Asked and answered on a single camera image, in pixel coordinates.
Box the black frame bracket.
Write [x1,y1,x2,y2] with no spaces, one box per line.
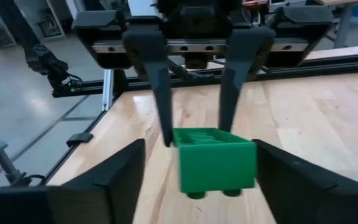
[66,133,94,148]

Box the silver aluminium bar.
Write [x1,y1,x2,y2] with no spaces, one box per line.
[101,68,114,111]

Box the dark green brick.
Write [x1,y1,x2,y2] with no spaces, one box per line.
[172,127,258,200]

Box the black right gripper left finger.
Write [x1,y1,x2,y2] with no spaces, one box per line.
[0,138,146,224]

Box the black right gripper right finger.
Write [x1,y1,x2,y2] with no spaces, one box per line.
[252,139,358,224]

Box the grey desk leg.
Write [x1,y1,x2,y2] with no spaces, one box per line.
[317,0,358,49]

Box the black aluminium table frame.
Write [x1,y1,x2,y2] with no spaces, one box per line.
[44,51,358,187]

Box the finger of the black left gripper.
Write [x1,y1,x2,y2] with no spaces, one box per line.
[218,27,277,133]
[122,28,174,147]

